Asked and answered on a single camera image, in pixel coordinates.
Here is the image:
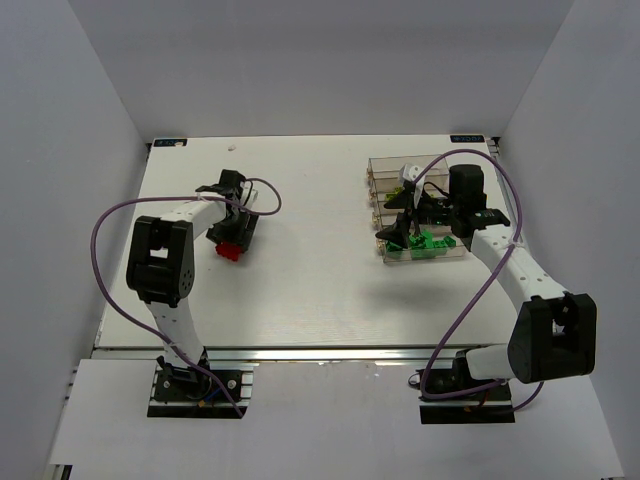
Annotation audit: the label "small green lego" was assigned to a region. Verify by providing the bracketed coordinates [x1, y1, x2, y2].
[443, 236, 457, 248]

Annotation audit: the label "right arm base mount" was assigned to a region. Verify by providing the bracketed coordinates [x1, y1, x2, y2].
[407, 369, 515, 425]

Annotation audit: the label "clear bin front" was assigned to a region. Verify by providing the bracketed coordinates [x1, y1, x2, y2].
[376, 225, 467, 263]

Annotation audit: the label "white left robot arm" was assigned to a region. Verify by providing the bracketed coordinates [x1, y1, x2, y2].
[126, 170, 258, 385]

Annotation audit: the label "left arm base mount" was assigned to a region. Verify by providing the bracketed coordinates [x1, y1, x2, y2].
[147, 356, 253, 419]

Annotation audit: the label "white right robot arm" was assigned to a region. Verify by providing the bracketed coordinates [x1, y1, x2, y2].
[376, 164, 597, 400]

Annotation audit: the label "red jagged lego pieces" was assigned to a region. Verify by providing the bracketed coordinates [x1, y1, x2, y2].
[215, 242, 245, 262]

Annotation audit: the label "green square lego brick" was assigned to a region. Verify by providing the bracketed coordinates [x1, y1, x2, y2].
[409, 231, 434, 250]

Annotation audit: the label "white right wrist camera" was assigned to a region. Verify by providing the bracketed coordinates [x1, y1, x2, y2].
[398, 163, 424, 193]

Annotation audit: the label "lime square lego brick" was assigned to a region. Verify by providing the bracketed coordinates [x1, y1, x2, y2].
[385, 187, 404, 201]

